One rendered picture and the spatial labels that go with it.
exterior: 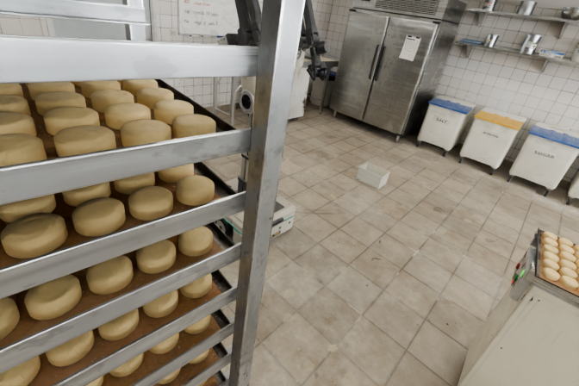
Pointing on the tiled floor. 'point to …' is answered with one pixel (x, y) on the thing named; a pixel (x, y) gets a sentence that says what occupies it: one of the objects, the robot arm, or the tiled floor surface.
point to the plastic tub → (372, 175)
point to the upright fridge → (419, 76)
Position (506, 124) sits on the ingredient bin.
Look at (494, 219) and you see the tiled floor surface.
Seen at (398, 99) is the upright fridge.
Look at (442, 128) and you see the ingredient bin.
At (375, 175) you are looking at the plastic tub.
